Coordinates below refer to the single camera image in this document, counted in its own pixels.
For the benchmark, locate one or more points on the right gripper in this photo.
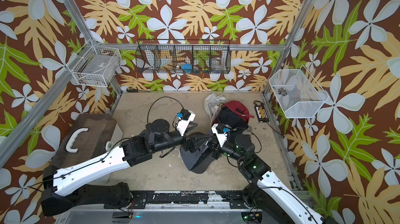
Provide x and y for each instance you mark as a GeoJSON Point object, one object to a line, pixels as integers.
{"type": "Point", "coordinates": [216, 150]}

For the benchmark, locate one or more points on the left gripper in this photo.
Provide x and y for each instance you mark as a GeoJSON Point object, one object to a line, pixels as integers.
{"type": "Point", "coordinates": [191, 145]}

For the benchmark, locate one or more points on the grey baseball cap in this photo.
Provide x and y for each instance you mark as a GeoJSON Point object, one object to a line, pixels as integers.
{"type": "Point", "coordinates": [199, 161]}

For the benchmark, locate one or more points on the black baseball cap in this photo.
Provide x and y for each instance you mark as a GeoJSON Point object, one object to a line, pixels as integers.
{"type": "Point", "coordinates": [228, 117]}

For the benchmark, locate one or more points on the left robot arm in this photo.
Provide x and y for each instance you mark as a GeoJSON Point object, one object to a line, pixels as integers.
{"type": "Point", "coordinates": [65, 188]}

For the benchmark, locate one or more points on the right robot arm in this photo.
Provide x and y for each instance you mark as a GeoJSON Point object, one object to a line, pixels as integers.
{"type": "Point", "coordinates": [265, 191]}

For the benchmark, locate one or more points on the white baseball cap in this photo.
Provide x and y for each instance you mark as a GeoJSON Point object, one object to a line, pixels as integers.
{"type": "Point", "coordinates": [213, 104]}

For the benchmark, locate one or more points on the maroon baseball cap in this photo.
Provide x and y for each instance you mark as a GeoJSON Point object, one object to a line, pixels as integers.
{"type": "Point", "coordinates": [239, 109]}

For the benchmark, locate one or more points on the black orange device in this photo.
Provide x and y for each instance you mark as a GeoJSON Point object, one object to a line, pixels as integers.
{"type": "Point", "coordinates": [261, 113]}

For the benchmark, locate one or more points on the blue object in basket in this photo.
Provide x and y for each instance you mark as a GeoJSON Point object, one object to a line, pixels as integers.
{"type": "Point", "coordinates": [186, 67]}

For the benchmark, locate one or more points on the small dark object in basket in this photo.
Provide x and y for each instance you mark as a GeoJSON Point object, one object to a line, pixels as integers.
{"type": "Point", "coordinates": [282, 92]}

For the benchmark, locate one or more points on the white mesh basket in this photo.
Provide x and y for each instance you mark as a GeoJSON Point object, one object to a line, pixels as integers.
{"type": "Point", "coordinates": [305, 95]}

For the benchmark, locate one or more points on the brown lidded storage box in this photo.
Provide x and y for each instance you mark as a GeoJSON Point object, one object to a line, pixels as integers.
{"type": "Point", "coordinates": [91, 136]}

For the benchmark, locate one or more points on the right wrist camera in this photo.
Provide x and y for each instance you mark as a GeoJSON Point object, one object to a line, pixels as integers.
{"type": "Point", "coordinates": [221, 131]}

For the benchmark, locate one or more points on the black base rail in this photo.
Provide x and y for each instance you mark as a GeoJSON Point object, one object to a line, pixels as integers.
{"type": "Point", "coordinates": [143, 199]}

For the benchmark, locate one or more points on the black wire basket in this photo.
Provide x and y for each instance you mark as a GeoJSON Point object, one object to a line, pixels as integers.
{"type": "Point", "coordinates": [210, 56]}

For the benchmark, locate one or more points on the white wire basket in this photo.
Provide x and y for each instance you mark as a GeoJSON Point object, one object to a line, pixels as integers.
{"type": "Point", "coordinates": [94, 64]}

